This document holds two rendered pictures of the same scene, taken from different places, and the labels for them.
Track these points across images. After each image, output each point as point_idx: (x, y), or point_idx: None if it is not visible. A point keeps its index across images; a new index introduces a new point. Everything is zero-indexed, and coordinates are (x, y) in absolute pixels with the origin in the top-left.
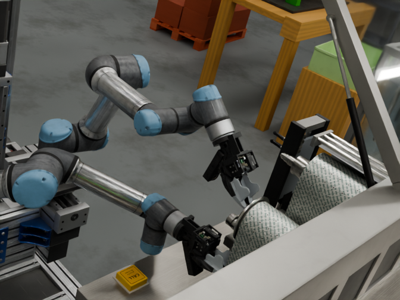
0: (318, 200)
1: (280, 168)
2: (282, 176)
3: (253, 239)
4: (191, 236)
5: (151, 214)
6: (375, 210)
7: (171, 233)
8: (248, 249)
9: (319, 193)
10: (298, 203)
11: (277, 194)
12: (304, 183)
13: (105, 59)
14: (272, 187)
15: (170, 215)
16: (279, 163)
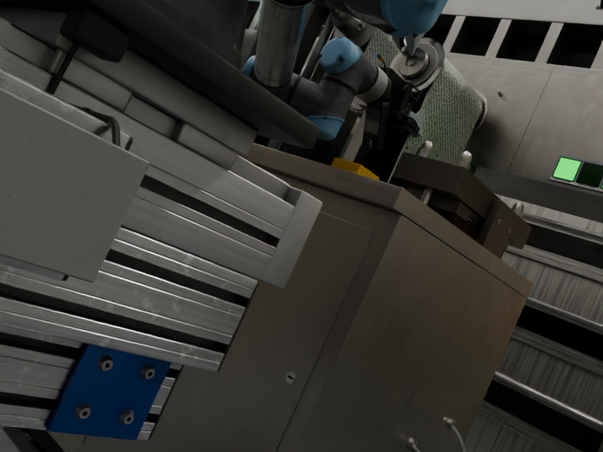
0: (388, 53)
1: (314, 22)
2: (315, 33)
3: (449, 82)
4: (392, 93)
5: (362, 67)
6: None
7: (383, 91)
8: (441, 96)
9: (391, 44)
10: (371, 58)
11: (305, 58)
12: (380, 32)
13: None
14: (301, 49)
15: (377, 65)
16: (315, 16)
